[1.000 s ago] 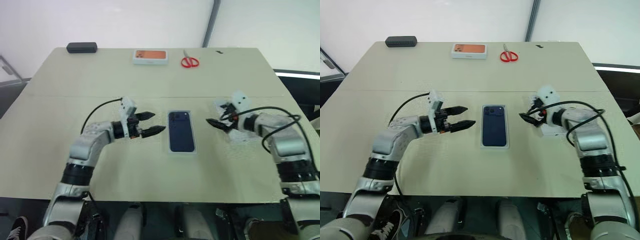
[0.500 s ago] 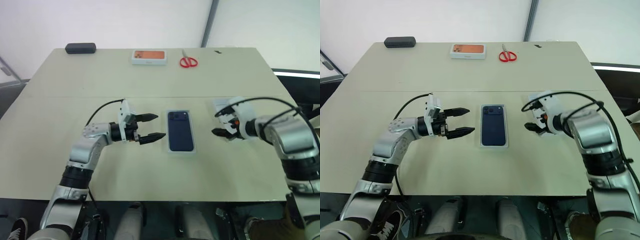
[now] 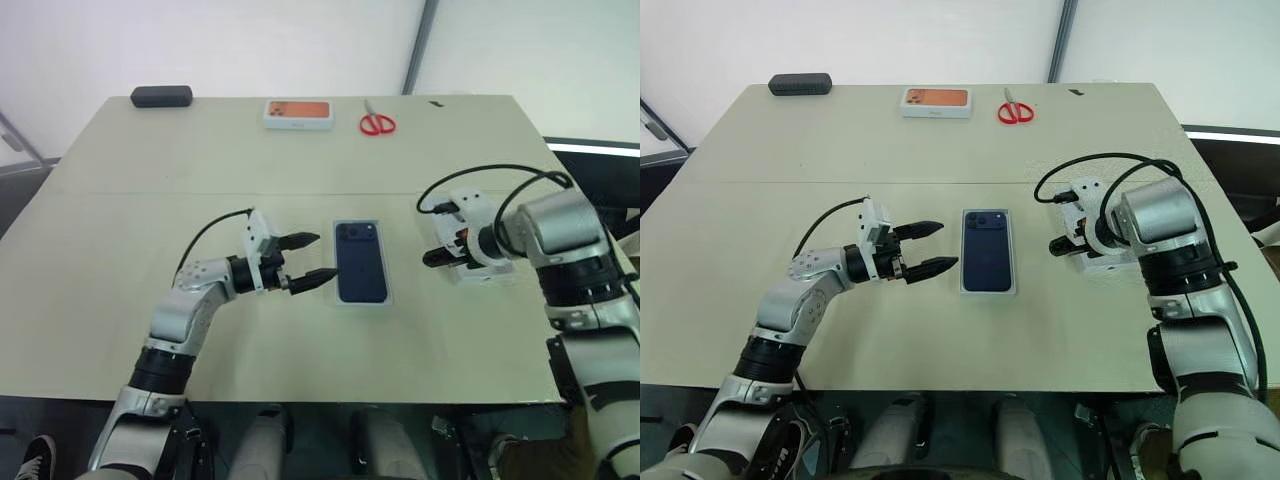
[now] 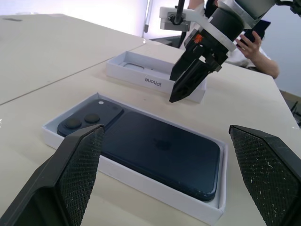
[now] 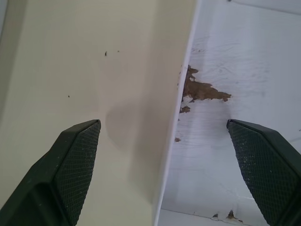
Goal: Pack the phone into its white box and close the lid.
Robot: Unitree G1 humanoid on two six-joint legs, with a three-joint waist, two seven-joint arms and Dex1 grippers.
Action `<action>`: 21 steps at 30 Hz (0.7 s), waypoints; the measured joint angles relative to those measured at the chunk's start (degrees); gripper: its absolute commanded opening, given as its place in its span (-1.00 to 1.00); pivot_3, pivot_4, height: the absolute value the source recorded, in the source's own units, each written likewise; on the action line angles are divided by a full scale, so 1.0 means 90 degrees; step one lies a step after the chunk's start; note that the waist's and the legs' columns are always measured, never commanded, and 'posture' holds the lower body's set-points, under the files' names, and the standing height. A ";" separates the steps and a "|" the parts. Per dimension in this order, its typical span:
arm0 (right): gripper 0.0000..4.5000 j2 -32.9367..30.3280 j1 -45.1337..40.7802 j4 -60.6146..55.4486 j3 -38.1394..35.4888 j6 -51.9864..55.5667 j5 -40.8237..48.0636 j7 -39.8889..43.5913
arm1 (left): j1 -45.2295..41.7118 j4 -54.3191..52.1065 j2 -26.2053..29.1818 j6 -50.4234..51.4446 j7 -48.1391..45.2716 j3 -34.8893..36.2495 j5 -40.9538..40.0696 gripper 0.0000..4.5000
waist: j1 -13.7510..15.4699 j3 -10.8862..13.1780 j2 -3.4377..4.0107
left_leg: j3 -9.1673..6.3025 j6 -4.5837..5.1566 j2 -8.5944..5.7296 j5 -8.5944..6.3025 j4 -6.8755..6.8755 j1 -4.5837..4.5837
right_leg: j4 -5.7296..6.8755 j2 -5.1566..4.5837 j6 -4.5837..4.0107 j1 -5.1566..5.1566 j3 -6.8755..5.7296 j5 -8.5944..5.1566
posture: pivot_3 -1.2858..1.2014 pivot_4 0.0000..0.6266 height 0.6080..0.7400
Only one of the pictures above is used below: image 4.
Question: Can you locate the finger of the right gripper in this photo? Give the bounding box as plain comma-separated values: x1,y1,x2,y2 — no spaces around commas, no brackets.
169,61,213,104
169,50,203,82

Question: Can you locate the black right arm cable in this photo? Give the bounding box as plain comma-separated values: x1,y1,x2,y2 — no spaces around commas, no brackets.
174,0,188,25

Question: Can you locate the dark blue smartphone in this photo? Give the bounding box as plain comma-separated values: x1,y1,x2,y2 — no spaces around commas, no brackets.
57,98,222,202

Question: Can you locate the bystander's dark smartphone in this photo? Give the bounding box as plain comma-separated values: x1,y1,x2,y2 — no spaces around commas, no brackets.
239,19,272,46

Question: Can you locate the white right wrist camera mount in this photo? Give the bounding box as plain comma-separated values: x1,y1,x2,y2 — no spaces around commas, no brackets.
159,6,236,53

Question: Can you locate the grey metal post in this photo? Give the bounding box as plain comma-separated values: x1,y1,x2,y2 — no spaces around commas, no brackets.
143,0,151,34

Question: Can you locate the white phone box base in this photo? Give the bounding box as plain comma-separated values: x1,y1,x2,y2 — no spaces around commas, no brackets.
41,92,230,225

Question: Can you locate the bystander's white shirt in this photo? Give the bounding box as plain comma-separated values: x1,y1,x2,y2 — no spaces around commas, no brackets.
225,48,256,70

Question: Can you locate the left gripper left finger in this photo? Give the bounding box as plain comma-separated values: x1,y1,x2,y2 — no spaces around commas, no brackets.
0,124,105,226

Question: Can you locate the white box lid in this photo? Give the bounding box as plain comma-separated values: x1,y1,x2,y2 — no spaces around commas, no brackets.
105,50,207,104

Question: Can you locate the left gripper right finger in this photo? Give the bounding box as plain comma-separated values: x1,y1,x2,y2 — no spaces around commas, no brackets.
229,124,301,226

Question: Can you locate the bystander's bare hand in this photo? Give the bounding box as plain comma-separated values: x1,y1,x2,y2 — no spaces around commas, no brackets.
235,30,262,60

